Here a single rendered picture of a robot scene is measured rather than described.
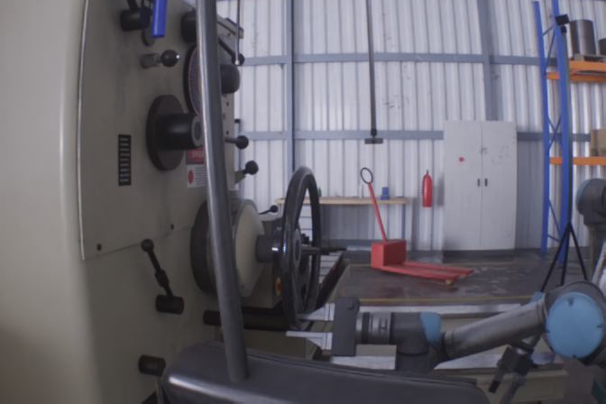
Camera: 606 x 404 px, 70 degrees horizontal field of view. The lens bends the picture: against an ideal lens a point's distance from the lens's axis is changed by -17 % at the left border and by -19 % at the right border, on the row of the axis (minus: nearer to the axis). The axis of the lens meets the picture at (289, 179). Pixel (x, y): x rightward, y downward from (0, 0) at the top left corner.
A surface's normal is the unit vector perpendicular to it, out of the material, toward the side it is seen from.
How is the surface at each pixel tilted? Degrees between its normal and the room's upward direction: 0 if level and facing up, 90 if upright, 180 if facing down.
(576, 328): 86
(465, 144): 90
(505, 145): 90
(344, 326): 65
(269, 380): 20
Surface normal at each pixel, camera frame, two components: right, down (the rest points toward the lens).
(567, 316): -0.68, -0.03
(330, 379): -0.16, -0.93
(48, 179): -0.22, 0.04
